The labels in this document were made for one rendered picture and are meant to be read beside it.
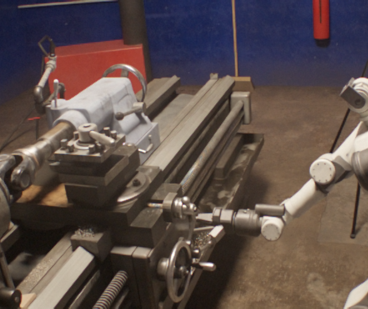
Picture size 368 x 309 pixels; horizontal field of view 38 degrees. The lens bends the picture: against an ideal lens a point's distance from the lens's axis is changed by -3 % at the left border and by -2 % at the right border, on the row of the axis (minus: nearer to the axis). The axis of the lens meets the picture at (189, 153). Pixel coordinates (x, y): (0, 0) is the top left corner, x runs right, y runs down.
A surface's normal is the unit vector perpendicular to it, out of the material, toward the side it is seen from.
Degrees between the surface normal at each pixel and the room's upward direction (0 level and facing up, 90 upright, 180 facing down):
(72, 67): 90
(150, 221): 0
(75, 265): 36
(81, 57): 90
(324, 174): 74
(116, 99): 82
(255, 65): 90
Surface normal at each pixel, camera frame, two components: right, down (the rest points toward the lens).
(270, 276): -0.09, -0.91
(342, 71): -0.31, 0.41
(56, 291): 0.48, -0.71
